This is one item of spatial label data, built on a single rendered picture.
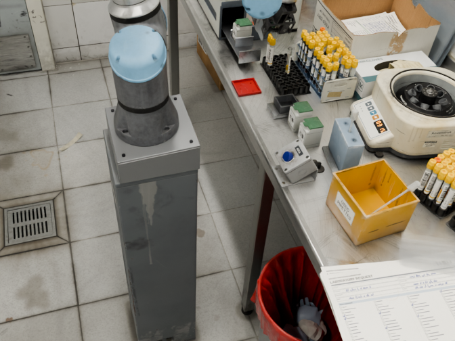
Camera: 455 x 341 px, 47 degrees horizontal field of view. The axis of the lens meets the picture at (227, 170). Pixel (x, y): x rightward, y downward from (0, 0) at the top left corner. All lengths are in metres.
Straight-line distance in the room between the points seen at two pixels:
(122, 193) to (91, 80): 1.84
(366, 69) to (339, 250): 0.60
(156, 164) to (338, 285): 0.48
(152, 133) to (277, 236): 1.18
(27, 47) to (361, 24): 1.92
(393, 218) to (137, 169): 0.57
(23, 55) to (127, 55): 2.06
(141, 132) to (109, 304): 1.02
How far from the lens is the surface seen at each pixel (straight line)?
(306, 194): 1.23
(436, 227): 1.26
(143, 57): 1.09
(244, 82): 1.53
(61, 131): 2.75
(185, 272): 1.59
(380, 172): 1.24
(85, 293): 2.11
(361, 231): 1.13
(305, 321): 1.80
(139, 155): 1.19
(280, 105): 1.41
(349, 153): 1.24
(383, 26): 1.78
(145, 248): 1.45
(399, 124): 1.34
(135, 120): 1.18
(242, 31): 1.59
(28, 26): 3.04
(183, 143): 1.21
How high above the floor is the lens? 1.78
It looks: 46 degrees down
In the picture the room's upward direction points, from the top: 4 degrees clockwise
